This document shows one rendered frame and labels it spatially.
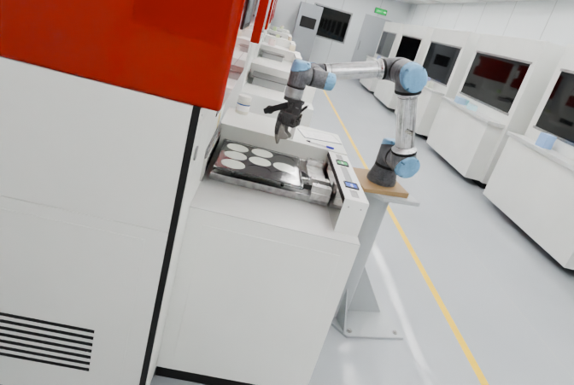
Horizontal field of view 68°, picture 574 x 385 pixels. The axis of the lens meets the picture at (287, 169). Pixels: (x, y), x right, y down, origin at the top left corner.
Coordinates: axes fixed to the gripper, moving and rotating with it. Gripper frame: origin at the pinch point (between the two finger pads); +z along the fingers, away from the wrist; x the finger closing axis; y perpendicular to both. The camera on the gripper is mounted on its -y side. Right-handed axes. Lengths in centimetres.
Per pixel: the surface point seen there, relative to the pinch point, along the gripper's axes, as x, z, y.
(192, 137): -68, -14, 1
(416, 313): 85, 101, 90
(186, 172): -68, -3, 2
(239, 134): 9.4, 7.1, -22.2
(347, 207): -21.9, 7.1, 41.7
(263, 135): 14.1, 4.7, -12.1
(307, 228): -29.2, 17.5, 31.7
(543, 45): 457, -88, 133
